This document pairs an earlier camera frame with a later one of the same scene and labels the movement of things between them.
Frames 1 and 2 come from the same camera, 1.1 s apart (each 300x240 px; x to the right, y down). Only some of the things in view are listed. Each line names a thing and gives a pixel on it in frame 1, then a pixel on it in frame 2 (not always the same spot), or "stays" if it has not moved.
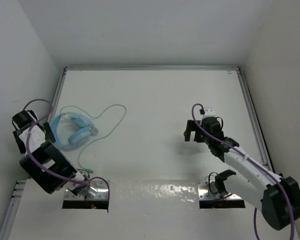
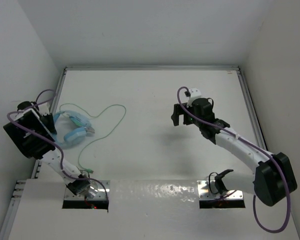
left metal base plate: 99,190 stays
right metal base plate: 206,190 stays
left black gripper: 48,134 to 50,127
